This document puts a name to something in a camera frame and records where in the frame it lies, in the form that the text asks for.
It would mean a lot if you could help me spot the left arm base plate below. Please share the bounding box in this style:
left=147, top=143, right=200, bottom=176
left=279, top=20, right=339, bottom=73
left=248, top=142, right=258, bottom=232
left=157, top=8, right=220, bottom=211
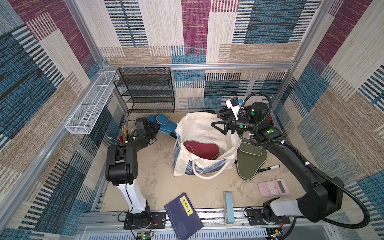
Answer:
left=123, top=212, right=167, bottom=230

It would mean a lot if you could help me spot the maroon paddle cover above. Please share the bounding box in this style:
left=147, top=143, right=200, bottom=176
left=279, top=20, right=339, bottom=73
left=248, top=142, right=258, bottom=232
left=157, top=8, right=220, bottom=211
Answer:
left=183, top=141, right=220, bottom=160

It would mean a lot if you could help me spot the dark blue book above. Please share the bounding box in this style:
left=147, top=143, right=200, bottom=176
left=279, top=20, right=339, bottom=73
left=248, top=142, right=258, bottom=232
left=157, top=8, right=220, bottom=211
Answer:
left=164, top=193, right=204, bottom=240

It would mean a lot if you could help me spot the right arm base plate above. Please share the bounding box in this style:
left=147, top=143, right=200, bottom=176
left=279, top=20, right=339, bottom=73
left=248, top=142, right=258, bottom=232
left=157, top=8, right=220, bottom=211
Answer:
left=243, top=207, right=291, bottom=226

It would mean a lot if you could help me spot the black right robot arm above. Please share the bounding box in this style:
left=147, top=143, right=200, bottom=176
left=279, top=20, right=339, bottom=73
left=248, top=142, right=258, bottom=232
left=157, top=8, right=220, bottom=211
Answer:
left=211, top=92, right=371, bottom=229

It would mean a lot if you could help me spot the cream canvas tote bag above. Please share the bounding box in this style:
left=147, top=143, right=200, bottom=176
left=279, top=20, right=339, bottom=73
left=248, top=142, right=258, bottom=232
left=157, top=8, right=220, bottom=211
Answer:
left=173, top=112, right=242, bottom=180

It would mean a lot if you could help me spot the white wire mesh basket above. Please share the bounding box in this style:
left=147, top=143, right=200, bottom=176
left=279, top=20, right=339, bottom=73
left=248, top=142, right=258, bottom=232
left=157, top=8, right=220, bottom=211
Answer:
left=65, top=72, right=116, bottom=135

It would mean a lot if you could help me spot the blue paddle cover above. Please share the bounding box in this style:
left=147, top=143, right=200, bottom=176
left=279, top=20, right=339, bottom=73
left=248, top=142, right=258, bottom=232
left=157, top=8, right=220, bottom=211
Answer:
left=147, top=114, right=177, bottom=138

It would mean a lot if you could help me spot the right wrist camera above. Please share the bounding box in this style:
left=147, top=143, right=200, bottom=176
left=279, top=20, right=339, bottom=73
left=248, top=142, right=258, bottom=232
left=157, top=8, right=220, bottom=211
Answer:
left=226, top=97, right=244, bottom=120

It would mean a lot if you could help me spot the light blue eraser block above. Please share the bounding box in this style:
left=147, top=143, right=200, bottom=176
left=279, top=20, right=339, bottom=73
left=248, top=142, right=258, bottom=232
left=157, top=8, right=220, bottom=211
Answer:
left=224, top=191, right=235, bottom=225

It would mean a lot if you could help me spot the red pencil cup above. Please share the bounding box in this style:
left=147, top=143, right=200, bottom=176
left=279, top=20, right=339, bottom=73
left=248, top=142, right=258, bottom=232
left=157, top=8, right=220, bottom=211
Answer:
left=117, top=135, right=127, bottom=145

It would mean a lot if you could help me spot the pink calculator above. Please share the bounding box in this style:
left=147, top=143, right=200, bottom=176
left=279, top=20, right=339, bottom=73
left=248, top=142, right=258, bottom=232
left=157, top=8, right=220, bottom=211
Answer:
left=258, top=179, right=290, bottom=197

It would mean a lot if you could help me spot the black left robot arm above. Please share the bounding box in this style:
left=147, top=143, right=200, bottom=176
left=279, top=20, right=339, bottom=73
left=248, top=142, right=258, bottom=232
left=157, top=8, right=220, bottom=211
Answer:
left=105, top=118, right=160, bottom=226

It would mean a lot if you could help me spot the olive green paddle cover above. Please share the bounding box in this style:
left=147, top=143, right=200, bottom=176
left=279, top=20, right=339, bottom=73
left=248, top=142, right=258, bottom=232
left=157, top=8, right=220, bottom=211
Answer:
left=236, top=139, right=268, bottom=181

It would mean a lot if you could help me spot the black wire mesh shelf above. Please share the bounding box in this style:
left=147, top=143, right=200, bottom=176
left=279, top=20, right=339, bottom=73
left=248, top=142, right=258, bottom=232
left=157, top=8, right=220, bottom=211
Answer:
left=113, top=67, right=175, bottom=113

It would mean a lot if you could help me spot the black marker pen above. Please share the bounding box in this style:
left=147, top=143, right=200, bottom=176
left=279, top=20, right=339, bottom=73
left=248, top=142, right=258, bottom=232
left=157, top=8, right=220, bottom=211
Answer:
left=257, top=165, right=280, bottom=173

